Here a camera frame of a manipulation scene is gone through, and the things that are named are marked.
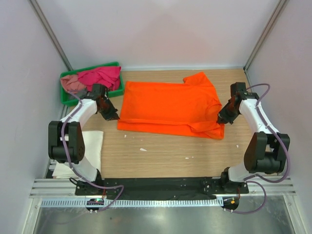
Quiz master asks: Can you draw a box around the orange t shirt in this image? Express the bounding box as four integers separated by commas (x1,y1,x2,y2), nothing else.
117,72,224,140

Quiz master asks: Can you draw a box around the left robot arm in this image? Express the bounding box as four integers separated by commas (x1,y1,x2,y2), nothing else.
48,83,119,195

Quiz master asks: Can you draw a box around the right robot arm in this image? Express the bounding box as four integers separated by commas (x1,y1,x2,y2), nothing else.
217,82,290,193

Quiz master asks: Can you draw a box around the grey t shirt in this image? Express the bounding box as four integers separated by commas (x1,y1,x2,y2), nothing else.
67,89,89,100

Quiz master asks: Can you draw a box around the magenta t shirt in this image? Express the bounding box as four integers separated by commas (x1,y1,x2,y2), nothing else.
77,66,121,91

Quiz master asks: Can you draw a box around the folded white t shirt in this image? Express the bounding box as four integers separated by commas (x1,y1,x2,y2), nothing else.
52,131,103,179

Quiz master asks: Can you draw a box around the dusty pink t shirt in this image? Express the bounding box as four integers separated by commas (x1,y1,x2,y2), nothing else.
60,75,86,94

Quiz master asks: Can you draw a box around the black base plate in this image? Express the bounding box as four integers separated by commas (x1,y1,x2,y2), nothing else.
69,177,249,201

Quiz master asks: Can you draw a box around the left aluminium corner post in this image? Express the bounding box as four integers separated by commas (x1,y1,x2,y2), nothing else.
28,0,73,71

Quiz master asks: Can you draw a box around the aluminium corner post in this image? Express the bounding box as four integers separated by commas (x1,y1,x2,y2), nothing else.
243,0,289,74
28,0,73,71

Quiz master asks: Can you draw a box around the white slotted cable duct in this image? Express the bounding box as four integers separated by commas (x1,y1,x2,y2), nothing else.
40,197,223,208

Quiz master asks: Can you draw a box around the right aluminium corner post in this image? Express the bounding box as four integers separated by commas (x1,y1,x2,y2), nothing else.
243,0,289,74

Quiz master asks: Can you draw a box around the aluminium front rail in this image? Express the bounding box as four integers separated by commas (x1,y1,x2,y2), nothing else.
29,177,296,198

